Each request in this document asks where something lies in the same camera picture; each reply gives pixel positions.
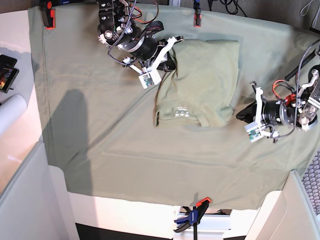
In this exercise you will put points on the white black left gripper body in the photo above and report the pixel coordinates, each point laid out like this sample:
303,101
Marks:
277,118

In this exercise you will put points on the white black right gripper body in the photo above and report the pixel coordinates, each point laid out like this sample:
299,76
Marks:
147,51

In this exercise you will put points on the light green T-shirt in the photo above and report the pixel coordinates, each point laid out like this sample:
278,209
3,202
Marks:
201,89

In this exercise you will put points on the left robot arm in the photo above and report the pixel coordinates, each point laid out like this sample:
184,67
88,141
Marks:
295,105

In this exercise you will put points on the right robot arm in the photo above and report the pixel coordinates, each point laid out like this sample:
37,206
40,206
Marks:
117,24

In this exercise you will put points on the red clamp back edge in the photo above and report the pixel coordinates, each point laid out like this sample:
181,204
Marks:
197,14

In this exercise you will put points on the red clamp edge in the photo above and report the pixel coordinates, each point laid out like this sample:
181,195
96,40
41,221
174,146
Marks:
197,14
48,14

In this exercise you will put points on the green table cloth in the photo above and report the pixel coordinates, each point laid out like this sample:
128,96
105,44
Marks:
99,123

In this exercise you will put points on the red clamp left edge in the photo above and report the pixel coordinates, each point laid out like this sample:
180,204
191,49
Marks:
48,14

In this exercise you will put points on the blue orange clamp front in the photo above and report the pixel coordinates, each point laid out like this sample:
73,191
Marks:
193,217

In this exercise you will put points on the black tablet device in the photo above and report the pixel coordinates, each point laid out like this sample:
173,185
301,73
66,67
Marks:
8,72

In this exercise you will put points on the white paper roll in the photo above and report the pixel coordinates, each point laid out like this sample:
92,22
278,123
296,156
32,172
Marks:
11,110

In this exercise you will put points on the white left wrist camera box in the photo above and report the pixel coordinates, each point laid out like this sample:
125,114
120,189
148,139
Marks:
254,132

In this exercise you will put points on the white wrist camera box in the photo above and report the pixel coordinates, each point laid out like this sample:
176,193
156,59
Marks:
254,132
151,78

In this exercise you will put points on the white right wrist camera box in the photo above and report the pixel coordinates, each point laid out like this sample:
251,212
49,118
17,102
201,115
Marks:
151,78

